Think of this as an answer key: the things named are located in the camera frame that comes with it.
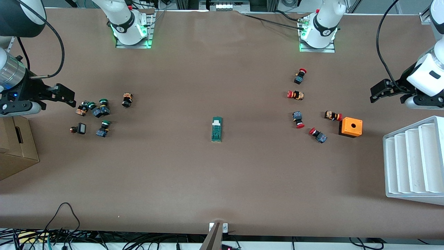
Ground thin black cable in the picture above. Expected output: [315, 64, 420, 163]
[241, 12, 309, 31]

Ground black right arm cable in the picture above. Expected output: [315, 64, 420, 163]
[17, 0, 65, 80]

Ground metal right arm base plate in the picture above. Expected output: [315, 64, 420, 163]
[116, 10, 155, 49]

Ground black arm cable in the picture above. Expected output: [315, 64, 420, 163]
[17, 0, 65, 80]
[376, 0, 408, 93]

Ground green button blue contact block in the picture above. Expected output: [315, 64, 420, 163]
[87, 102, 103, 118]
[96, 120, 111, 138]

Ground orange button enclosure box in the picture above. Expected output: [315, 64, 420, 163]
[339, 117, 363, 138]

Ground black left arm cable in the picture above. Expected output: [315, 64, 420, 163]
[376, 0, 408, 93]

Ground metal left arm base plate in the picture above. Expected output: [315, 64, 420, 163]
[299, 21, 336, 53]

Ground yellow label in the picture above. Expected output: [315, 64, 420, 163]
[17, 232, 49, 243]

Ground black looped cable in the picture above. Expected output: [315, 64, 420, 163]
[44, 202, 81, 240]

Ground black device white lights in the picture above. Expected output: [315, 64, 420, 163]
[199, 0, 251, 11]

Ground white slotted rack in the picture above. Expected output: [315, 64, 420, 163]
[383, 116, 444, 206]

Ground aluminium camera post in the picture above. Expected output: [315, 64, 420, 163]
[199, 222, 229, 250]

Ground brown cardboard box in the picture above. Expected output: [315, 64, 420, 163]
[0, 116, 40, 181]

